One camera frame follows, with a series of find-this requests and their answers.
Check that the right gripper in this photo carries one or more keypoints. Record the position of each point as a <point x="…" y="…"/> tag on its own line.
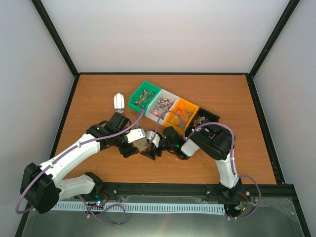
<point x="150" y="154"/>

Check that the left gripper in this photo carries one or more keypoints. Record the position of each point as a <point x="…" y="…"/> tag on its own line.
<point x="128" y="151"/>

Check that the clear plastic jar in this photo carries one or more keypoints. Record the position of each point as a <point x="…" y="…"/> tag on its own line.
<point x="140" y="145"/>

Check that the metal scoop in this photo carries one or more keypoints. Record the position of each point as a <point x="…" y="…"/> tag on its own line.
<point x="119" y="103"/>

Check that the orange candy bin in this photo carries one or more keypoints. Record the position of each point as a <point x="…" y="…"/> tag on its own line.
<point x="186" y="110"/>

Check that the black candy bin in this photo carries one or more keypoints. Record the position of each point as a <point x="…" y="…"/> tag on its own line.
<point x="199" y="118"/>

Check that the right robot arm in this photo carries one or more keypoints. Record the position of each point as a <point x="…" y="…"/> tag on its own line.
<point x="214" y="138"/>

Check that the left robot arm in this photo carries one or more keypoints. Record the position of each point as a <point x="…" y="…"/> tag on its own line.
<point x="97" y="138"/>

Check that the white candy bin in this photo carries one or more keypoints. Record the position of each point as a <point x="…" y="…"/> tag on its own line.
<point x="161" y="102"/>

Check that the green candy bin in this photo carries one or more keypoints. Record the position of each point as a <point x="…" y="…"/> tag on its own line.
<point x="143" y="96"/>

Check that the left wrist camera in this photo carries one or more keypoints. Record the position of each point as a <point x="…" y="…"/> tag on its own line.
<point x="135" y="135"/>

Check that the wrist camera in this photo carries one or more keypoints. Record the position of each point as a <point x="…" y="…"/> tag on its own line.
<point x="135" y="135"/>
<point x="153" y="138"/>

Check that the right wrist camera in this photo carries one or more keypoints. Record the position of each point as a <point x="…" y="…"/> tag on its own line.
<point x="153" y="138"/>

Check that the light blue cable duct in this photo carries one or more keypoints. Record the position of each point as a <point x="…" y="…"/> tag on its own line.
<point x="160" y="208"/>

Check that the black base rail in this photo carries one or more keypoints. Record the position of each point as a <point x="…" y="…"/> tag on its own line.
<point x="158" y="188"/>

